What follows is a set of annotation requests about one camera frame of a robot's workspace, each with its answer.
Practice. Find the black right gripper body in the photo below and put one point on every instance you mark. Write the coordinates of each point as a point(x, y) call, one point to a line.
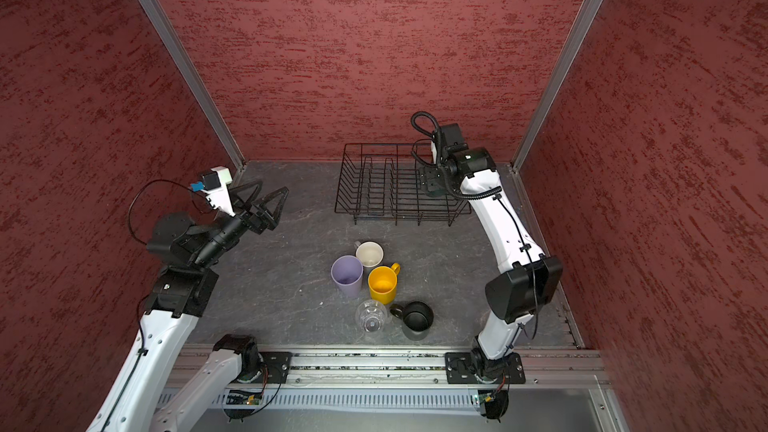
point(437, 178)

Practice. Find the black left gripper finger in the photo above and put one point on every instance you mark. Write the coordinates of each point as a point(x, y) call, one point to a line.
point(273, 205)
point(244, 197)

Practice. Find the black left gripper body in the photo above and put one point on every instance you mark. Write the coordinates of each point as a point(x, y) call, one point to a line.
point(252, 220)

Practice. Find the lilac plastic cup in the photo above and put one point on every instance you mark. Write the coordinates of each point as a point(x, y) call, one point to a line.
point(347, 273)

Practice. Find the black mug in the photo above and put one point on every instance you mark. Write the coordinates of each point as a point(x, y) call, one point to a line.
point(416, 318)

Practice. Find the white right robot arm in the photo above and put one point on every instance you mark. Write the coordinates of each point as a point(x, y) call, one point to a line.
point(527, 276)

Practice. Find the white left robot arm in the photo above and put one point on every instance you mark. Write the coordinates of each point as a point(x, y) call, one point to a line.
point(172, 309)

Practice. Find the small cream mug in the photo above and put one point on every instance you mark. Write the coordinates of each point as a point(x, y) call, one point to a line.
point(370, 254)

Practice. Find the yellow mug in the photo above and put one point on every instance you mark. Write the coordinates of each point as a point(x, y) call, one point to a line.
point(383, 282)

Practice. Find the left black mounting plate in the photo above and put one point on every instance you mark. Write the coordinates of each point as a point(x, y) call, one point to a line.
point(277, 365)

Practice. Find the black mounting plate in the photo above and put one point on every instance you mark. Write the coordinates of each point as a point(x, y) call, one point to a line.
point(462, 369)
point(277, 365)

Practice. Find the clear glass cup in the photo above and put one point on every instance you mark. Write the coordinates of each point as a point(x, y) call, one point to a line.
point(371, 316)

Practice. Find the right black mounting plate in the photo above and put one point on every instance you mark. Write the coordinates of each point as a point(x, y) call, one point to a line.
point(462, 369)

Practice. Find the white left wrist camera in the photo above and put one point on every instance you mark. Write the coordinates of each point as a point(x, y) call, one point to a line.
point(213, 184)

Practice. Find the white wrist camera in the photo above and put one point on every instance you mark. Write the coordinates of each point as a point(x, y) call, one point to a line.
point(447, 140)
point(213, 184)

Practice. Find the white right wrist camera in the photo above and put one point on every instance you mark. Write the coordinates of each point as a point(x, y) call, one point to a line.
point(447, 140)

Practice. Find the black wire dish rack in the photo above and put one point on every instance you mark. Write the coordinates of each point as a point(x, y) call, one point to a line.
point(380, 182)

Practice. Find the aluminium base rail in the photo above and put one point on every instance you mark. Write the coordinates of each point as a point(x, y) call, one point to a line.
point(407, 379)

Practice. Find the left aluminium corner post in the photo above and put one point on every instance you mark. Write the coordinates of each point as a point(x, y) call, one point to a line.
point(173, 44)

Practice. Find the aluminium corner post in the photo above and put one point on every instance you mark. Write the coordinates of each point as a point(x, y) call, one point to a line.
point(173, 44)
point(579, 29)

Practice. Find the right aluminium corner post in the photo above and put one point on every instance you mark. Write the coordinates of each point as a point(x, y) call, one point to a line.
point(579, 29)

